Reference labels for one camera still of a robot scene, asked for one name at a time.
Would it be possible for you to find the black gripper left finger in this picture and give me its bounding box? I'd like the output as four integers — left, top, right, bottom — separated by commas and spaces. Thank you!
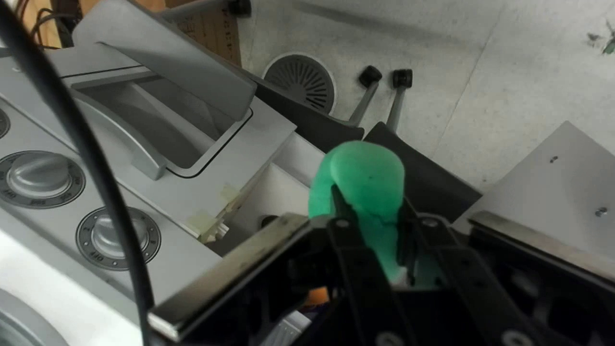
324, 188, 411, 346

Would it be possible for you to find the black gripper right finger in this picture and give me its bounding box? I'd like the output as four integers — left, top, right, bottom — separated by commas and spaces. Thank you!
396, 198, 545, 346

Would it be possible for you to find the small white cabinet door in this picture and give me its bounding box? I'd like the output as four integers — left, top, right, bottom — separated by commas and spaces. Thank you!
449, 121, 615, 258

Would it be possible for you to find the white toy kitchen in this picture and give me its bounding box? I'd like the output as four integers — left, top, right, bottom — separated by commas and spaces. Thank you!
0, 37, 338, 346

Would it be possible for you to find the grey round floor vent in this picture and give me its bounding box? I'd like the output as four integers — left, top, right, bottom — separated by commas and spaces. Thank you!
261, 52, 338, 117

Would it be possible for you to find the grey oven door flap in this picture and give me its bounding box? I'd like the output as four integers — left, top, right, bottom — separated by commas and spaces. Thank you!
69, 0, 257, 123

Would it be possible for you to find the metal mount bracket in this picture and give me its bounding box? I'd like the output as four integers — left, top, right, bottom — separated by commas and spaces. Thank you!
146, 211, 313, 342

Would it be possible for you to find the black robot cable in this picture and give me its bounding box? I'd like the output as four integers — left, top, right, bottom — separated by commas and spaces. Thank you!
0, 0, 155, 346

